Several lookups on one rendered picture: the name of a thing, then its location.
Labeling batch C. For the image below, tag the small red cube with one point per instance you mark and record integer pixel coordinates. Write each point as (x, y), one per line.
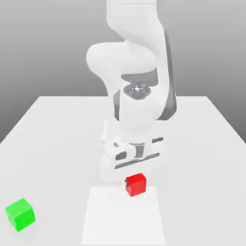
(136, 184)

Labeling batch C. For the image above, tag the small green cube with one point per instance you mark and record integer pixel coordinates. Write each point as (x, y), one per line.
(20, 214)

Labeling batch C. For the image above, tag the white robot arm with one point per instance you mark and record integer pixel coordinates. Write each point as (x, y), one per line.
(134, 57)

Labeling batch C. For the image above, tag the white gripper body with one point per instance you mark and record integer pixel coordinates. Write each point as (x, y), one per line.
(109, 169)

